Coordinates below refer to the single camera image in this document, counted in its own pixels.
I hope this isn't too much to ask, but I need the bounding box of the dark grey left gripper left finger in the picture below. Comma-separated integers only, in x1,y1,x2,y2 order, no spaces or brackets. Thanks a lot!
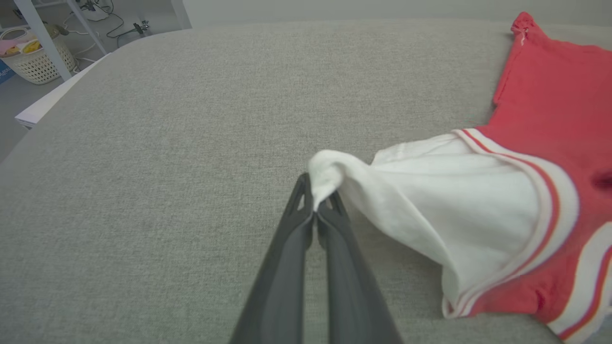
229,173,315,344

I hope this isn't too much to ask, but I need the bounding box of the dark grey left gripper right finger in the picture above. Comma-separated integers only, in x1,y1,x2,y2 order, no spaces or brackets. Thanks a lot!
316,191,403,344

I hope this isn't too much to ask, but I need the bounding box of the red and white shirt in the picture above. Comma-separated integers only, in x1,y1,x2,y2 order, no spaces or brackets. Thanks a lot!
307,12,612,344

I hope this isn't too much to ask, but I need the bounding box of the grey fabric sofa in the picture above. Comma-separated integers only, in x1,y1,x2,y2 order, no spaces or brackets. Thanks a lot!
0,19,612,344

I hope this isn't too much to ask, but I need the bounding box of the white partition panel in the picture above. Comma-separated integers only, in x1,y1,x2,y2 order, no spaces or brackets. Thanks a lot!
184,0,612,27

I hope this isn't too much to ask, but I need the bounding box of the white woven laundry basket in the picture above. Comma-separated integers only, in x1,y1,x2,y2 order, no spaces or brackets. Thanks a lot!
0,26,77,86

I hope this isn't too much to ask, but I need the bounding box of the white power strip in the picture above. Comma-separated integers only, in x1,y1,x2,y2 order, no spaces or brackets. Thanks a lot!
81,2,110,22

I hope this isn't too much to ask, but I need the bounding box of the blue box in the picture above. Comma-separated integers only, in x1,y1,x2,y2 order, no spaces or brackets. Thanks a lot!
0,60,17,86

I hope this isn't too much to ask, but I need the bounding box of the black power cable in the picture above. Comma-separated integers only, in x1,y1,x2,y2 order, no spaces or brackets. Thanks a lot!
79,0,151,39

